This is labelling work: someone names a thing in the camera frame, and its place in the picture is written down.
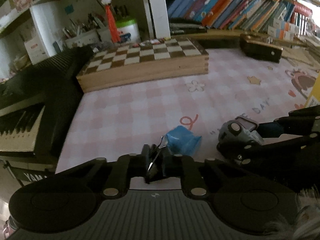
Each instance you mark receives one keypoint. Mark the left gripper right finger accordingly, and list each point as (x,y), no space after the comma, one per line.
(193,175)

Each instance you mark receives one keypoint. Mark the yellow cardboard box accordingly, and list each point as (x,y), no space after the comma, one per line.
(314,97)

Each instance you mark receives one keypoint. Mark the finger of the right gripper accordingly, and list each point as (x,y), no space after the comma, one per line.
(298,150)
(303,122)

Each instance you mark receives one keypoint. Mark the dark brown wooden case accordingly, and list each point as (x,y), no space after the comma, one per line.
(260,48)

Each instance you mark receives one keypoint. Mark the black Yamaha keyboard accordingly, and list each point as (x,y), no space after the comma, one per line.
(38,105)

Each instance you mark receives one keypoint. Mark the orange tassel ornament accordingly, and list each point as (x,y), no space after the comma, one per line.
(111,21)

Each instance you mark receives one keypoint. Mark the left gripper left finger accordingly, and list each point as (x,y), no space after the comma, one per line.
(117,175)

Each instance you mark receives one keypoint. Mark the orange white medicine boxes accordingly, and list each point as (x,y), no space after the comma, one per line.
(282,30)

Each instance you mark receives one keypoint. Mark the blue plastic packet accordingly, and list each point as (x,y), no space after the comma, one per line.
(182,141)

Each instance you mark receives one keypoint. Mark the wooden chess board box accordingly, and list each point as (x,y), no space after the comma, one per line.
(147,61)

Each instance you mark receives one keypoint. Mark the white green lidded jar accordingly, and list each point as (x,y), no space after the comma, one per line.
(128,30)

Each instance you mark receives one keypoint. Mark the white shelf unit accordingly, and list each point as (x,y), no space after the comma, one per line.
(45,19)

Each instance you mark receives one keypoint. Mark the black binder clip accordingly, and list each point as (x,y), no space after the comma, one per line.
(154,158)

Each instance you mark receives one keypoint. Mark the pink checked tablecloth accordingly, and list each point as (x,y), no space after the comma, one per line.
(121,120)

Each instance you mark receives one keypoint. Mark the row of books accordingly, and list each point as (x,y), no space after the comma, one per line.
(198,16)

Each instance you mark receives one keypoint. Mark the grey toy car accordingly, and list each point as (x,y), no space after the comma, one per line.
(238,134)

